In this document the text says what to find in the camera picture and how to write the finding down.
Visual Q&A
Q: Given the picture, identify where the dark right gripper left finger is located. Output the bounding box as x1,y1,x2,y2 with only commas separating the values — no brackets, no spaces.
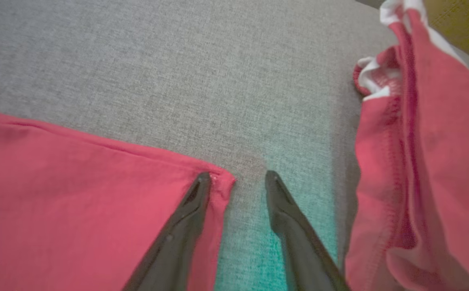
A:
123,172,212,291

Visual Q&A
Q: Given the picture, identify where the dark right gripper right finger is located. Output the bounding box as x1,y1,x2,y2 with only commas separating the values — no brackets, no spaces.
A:
264,170,351,291

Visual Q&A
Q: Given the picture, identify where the red garment white trim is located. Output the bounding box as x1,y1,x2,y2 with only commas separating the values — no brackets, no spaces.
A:
344,0,469,291

